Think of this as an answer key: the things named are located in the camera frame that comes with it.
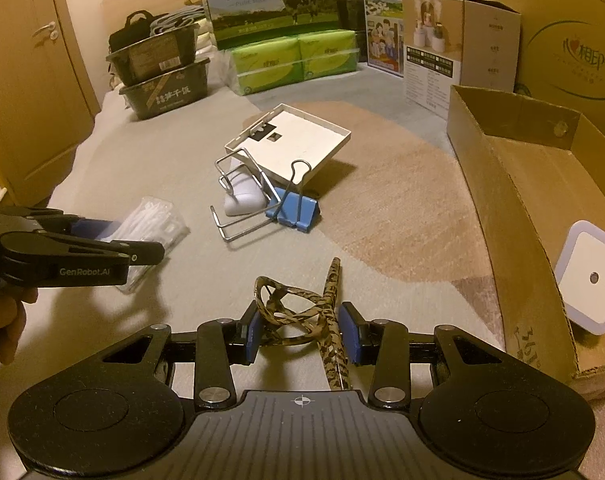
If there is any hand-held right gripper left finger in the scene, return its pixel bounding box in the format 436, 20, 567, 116
100, 307, 263, 409

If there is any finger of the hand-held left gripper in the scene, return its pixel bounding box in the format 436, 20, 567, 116
27, 212, 123, 241
0, 232, 164, 267

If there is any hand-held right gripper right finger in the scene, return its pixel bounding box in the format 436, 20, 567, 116
337, 302, 509, 408

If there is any clear plastic packet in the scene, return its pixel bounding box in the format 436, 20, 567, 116
115, 197, 190, 296

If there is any person's left hand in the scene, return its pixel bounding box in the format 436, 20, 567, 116
0, 287, 39, 367

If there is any blue binder clip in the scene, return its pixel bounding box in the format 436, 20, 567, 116
265, 159, 322, 233

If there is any wooden door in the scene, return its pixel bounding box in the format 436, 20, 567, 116
0, 0, 96, 206

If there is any black plastic basket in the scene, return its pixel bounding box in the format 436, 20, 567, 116
105, 27, 199, 86
118, 57, 210, 121

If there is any black bag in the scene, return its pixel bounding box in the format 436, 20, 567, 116
108, 10, 156, 51

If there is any stack of grey hangers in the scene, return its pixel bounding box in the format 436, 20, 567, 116
150, 5, 203, 36

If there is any green tissue pack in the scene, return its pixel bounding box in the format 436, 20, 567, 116
297, 30, 357, 81
230, 37, 306, 97

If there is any white square night light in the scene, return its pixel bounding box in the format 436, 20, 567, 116
553, 220, 605, 336

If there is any cow print milk box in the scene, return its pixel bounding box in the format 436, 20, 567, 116
198, 0, 339, 52

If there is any blue milk carton box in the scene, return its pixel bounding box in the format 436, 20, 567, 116
357, 0, 469, 78

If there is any white product box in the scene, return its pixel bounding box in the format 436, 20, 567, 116
401, 0, 522, 121

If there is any black woven basket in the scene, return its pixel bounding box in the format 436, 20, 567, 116
335, 0, 366, 33

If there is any large brown cardboard box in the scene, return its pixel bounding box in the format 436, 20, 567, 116
477, 0, 605, 126

